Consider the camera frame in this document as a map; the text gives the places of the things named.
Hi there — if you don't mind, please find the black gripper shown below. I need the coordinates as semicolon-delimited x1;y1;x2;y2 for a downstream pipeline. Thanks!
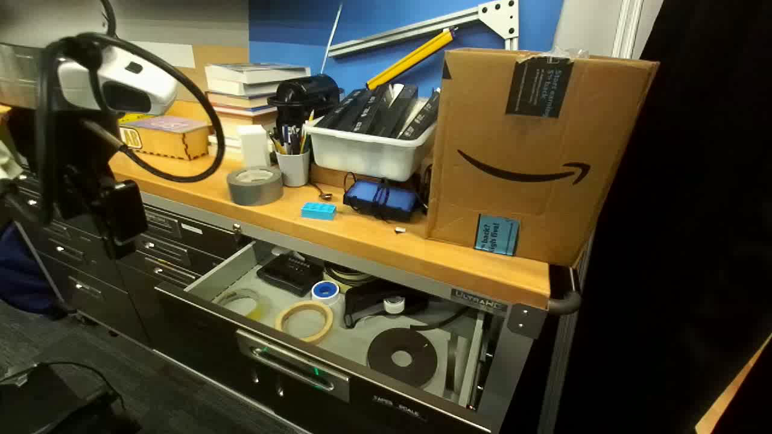
94;181;149;261

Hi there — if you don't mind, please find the small blue block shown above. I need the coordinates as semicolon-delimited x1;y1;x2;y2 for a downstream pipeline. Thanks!
300;199;340;221

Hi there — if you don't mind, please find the dark drawer cabinet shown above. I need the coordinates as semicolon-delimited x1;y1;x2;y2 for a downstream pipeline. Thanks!
14;189;254;349

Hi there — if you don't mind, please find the grey metal open drawer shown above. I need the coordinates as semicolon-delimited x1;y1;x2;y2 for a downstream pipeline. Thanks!
154;239;551;434

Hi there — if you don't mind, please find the laser cut wooden box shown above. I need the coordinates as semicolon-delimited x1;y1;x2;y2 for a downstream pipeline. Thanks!
117;112;212;163

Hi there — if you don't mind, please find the stack of books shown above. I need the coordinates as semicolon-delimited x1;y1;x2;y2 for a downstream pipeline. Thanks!
216;115;279;162

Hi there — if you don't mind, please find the clear tape roll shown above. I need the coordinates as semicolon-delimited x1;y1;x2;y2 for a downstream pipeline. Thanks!
212;287;267;321

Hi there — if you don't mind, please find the small white carton box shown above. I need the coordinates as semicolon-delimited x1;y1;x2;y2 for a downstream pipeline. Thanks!
240;123;273;170

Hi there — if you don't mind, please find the red edged book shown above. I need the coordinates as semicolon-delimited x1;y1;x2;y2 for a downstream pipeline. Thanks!
210;103;279;124

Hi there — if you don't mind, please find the brown cover book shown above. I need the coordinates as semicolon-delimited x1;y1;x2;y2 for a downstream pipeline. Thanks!
205;89;279;112

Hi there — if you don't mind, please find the black flat case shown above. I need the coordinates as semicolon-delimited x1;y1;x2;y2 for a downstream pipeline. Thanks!
257;251;329;296

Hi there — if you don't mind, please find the grey pen cup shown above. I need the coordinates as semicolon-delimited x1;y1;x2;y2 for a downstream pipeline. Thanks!
276;147;314;188

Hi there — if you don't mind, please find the thick white book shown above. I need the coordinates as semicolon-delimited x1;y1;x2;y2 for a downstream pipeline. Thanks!
203;63;314;99

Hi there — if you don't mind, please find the tan masking tape roll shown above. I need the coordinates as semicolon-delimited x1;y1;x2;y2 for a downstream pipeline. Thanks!
273;299;335;345

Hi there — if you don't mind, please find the blue tape roll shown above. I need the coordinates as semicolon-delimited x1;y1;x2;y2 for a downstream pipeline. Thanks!
310;277;343;306

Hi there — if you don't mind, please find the blue pin board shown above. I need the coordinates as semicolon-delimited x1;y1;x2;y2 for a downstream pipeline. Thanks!
247;0;567;101

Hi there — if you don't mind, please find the white plastic bin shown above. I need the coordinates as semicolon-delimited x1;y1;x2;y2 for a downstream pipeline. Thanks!
302;111;441;182

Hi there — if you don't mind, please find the black flat box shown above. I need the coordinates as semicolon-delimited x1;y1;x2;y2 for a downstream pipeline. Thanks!
318;85;388;134
399;87;444;141
364;81;421;139

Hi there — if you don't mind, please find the blue and black pouch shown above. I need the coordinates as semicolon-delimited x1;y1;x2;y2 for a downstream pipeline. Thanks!
343;176;428;221

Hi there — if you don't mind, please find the small black device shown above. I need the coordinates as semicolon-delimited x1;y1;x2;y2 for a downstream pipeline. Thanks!
343;277;431;326

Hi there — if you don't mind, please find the thin white rod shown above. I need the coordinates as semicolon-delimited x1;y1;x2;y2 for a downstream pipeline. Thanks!
318;0;347;76

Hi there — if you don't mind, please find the black disc roll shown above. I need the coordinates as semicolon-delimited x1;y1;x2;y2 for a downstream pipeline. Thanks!
364;326;441;391

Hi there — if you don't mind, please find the yellow bar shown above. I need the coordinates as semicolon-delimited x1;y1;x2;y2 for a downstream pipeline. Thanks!
364;27;459;91

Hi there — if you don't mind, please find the Amazon cardboard box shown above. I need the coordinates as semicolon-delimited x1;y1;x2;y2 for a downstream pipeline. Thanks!
423;45;662;268

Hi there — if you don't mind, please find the black curtain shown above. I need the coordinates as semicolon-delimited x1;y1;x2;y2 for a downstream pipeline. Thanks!
553;0;772;434

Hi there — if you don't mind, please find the wooden plank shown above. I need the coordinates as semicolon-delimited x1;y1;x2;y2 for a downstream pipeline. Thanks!
692;334;772;434

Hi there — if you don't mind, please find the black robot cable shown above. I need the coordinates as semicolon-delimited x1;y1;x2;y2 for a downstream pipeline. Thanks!
35;0;230;226

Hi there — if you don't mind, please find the grey duct tape roll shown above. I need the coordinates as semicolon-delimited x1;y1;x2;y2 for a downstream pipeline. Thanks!
224;163;288;208

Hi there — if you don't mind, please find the aluminium extrusion frame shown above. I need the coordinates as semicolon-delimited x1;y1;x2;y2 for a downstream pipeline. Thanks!
327;0;522;60

